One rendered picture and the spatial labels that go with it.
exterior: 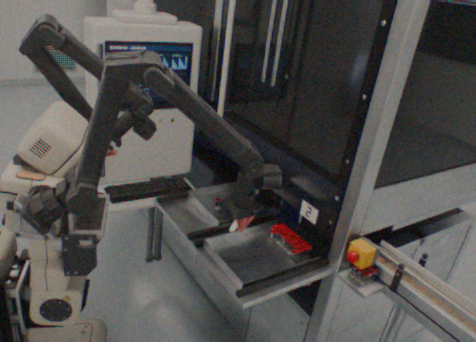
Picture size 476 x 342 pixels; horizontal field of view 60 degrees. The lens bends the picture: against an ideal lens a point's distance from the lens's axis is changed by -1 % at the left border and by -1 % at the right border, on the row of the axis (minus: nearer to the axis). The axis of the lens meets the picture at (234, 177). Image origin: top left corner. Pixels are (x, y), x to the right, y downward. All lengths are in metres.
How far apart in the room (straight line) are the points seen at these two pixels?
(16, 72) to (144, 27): 4.74
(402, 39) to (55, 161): 1.02
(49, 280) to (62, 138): 0.49
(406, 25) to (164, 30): 1.05
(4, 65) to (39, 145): 5.28
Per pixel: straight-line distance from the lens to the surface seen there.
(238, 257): 1.53
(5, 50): 6.47
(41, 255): 1.48
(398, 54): 1.29
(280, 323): 1.97
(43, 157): 1.26
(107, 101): 0.99
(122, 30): 1.88
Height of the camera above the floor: 1.81
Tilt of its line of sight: 27 degrees down
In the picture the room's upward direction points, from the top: 8 degrees clockwise
